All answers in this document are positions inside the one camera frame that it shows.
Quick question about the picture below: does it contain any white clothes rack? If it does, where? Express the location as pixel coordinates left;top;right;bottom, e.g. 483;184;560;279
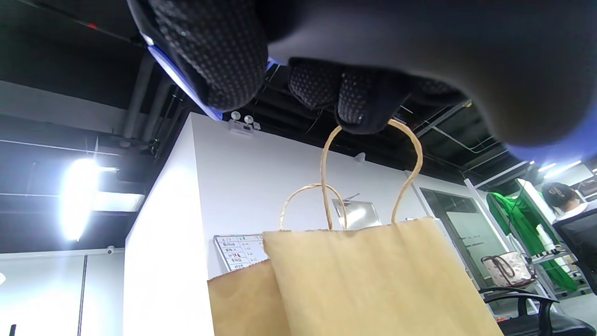
464;177;588;299

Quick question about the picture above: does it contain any brown paper bag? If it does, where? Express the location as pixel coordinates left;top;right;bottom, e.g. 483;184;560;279
208;119;504;336

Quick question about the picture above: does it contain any green hanging garment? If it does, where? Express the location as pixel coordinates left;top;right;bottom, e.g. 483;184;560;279
486;189;579;292

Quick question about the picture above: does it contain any small whiteboard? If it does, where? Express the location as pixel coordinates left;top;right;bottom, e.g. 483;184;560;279
214;233;270;272

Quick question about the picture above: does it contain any white emergency light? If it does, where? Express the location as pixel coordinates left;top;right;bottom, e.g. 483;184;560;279
228;111;261;136

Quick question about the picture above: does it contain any bright ceiling light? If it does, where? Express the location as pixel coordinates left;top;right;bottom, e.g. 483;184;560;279
58;159;101;241

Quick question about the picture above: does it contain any black armrest chair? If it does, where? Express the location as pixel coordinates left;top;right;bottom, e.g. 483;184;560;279
480;208;597;336

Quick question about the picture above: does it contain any metal wall box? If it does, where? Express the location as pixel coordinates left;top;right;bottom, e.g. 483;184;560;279
332;198;382;230

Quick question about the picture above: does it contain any patterned handbag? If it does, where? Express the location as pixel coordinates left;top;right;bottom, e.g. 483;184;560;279
481;252;537;287

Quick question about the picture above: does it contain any black barcode scanner blue trim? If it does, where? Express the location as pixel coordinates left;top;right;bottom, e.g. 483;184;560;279
126;0;597;164

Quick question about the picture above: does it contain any person's right hand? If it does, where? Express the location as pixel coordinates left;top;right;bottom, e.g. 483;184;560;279
149;0;467;136

